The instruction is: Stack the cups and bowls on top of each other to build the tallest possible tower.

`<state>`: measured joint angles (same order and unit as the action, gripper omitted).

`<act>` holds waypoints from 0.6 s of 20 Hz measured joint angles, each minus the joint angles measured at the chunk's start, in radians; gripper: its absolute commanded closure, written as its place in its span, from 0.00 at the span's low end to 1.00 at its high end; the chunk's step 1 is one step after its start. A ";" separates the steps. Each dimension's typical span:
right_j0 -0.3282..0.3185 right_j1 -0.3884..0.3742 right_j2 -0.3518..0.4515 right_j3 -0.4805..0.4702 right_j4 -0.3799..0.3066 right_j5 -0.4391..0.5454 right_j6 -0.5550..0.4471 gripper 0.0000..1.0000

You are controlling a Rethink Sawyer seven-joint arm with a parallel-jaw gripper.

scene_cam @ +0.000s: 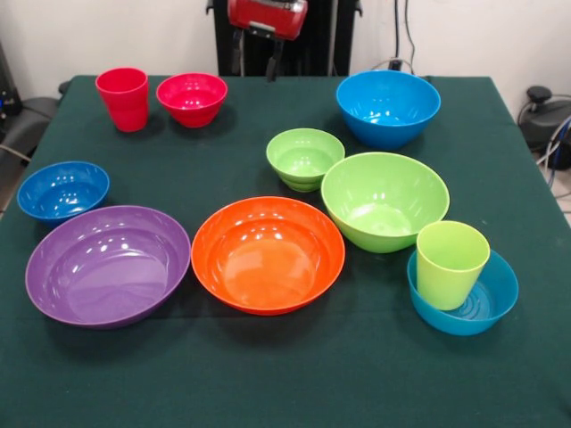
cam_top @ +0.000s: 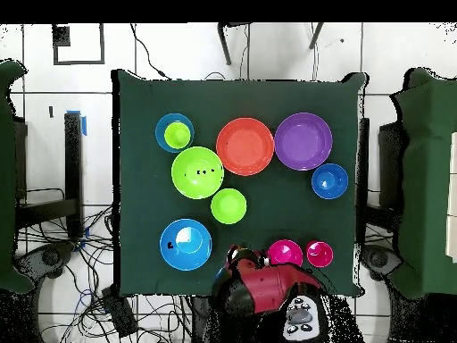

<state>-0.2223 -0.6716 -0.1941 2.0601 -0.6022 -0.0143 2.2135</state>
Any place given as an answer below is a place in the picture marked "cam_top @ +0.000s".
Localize large green bowl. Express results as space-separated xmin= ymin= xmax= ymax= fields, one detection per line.
xmin=170 ymin=146 xmax=225 ymax=200

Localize pink cup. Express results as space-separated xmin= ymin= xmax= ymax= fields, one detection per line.
xmin=305 ymin=240 xmax=335 ymax=269

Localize black metal frame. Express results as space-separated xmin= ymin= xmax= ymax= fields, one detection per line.
xmin=13 ymin=112 xmax=84 ymax=238

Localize large blue bowl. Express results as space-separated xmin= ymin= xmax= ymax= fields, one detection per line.
xmin=159 ymin=218 xmax=213 ymax=272

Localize pink bowl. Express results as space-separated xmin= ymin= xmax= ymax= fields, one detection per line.
xmin=267 ymin=238 xmax=304 ymax=268

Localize dark green tablecloth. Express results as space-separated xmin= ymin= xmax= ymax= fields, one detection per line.
xmin=112 ymin=69 xmax=369 ymax=297

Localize green cloth side table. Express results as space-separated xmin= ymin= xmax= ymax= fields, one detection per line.
xmin=0 ymin=59 xmax=35 ymax=294
xmin=390 ymin=67 xmax=457 ymax=301

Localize green cup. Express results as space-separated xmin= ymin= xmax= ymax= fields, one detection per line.
xmin=163 ymin=121 xmax=192 ymax=150

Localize black box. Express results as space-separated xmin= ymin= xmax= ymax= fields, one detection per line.
xmin=101 ymin=285 xmax=139 ymax=339

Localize black pedestal leg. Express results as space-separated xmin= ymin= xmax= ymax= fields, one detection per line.
xmin=361 ymin=244 xmax=403 ymax=281
xmin=15 ymin=240 xmax=76 ymax=281

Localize purple bowl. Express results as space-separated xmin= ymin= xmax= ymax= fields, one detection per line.
xmin=274 ymin=112 xmax=334 ymax=172

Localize small dark blue bowl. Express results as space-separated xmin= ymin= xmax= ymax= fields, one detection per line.
xmin=311 ymin=163 xmax=350 ymax=200

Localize black tape square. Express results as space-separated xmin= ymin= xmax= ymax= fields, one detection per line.
xmin=52 ymin=22 xmax=105 ymax=66

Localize small green bowl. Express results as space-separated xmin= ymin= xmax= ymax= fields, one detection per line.
xmin=210 ymin=188 xmax=248 ymax=225

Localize light blue ribbed bowl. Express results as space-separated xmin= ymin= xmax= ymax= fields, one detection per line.
xmin=154 ymin=113 xmax=195 ymax=154

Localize white boxes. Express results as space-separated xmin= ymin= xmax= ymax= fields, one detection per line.
xmin=445 ymin=131 xmax=457 ymax=264

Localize orange bowl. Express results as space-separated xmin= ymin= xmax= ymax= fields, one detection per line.
xmin=215 ymin=117 xmax=275 ymax=177

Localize black floor cable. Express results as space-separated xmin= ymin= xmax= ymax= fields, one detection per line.
xmin=129 ymin=22 xmax=171 ymax=79

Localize tangle of black cables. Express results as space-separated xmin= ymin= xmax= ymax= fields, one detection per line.
xmin=17 ymin=187 xmax=194 ymax=343

